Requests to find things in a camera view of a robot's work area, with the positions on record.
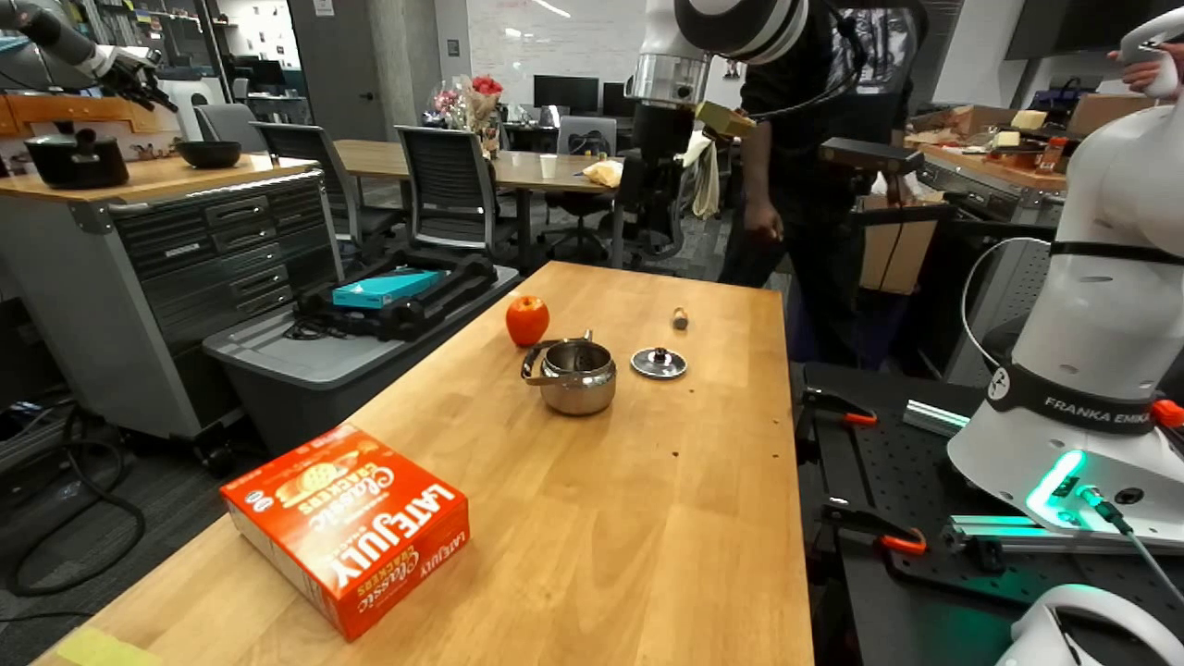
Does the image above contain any round steel kettle lid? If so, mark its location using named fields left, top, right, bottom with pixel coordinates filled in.
left=628, top=345, right=691, bottom=386

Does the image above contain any red-orange fruit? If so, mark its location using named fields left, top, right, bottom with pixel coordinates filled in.
left=504, top=293, right=555, bottom=352

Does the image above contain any yellow bag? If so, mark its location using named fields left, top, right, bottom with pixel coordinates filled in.
left=583, top=155, right=628, bottom=193

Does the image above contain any wooden office table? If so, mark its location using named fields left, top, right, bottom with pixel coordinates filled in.
left=330, top=135, right=652, bottom=271

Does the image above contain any grey mesh office chair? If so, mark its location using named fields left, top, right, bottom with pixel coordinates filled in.
left=398, top=123, right=504, bottom=254
left=254, top=117, right=368, bottom=271

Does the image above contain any teal box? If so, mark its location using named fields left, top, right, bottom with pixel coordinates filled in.
left=330, top=265, right=448, bottom=315

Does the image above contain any black computer monitor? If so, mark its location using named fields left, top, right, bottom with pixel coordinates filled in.
left=600, top=82, right=639, bottom=123
left=531, top=70, right=602, bottom=117

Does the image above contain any flower bouquet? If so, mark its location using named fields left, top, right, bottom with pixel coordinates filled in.
left=430, top=70, right=512, bottom=160

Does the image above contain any person in black clothes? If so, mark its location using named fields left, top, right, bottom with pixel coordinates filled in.
left=715, top=0, right=920, bottom=365

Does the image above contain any grey plastic tote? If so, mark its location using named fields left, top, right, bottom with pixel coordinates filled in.
left=201, top=258, right=526, bottom=450

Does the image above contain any orange Late July cracker box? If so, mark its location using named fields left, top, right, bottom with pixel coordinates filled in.
left=220, top=425, right=474, bottom=645

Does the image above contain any short silver bar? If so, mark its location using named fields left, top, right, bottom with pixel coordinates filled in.
left=900, top=397, right=977, bottom=438

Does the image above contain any black bowl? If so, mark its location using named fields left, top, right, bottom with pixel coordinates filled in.
left=174, top=135, right=247, bottom=175

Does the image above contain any cluttered wooden workbench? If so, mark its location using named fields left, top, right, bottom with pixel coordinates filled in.
left=848, top=103, right=1076, bottom=301

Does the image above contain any grey drawer cabinet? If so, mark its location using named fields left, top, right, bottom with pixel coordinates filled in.
left=0, top=150, right=347, bottom=443

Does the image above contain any aluminium bar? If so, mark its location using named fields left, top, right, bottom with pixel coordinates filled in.
left=944, top=510, right=1184, bottom=563

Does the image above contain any black pot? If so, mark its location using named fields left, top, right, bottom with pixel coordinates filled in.
left=21, top=126, right=134, bottom=193

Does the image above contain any white curved plastic object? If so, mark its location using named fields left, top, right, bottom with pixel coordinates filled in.
left=997, top=582, right=1184, bottom=666

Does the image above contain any yellow-green sponge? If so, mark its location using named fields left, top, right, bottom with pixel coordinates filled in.
left=49, top=626, right=164, bottom=666

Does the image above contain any steel kettle with black handle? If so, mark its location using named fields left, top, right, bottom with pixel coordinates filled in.
left=518, top=328, right=617, bottom=420

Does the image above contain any orange-handled clamp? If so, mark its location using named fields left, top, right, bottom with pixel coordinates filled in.
left=1149, top=393, right=1184, bottom=438
left=822, top=492, right=934, bottom=563
left=795, top=382, right=880, bottom=433

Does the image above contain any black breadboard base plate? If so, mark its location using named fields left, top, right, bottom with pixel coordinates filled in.
left=793, top=357, right=1184, bottom=666

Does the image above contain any white looped cable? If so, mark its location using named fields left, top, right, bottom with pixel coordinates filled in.
left=960, top=233, right=1056, bottom=372

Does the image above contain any black base cable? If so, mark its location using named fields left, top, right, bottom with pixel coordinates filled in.
left=1082, top=488, right=1184, bottom=608

